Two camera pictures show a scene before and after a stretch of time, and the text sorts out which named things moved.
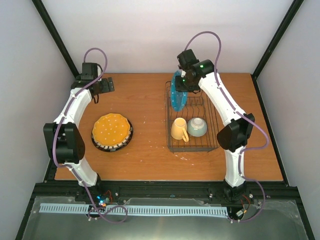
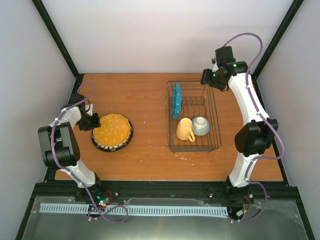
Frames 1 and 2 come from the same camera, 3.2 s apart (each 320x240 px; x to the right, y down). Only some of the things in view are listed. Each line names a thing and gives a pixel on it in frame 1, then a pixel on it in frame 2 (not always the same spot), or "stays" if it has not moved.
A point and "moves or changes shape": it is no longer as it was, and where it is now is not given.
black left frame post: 53,32 stays
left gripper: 106,88 → 96,123
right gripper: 179,88 → 205,79
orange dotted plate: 111,129 stays
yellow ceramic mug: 178,130 moves or changes shape
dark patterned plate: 113,148 stays
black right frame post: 291,14 stays
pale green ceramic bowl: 197,127 moves or changes shape
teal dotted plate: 179,99 moves or changes shape
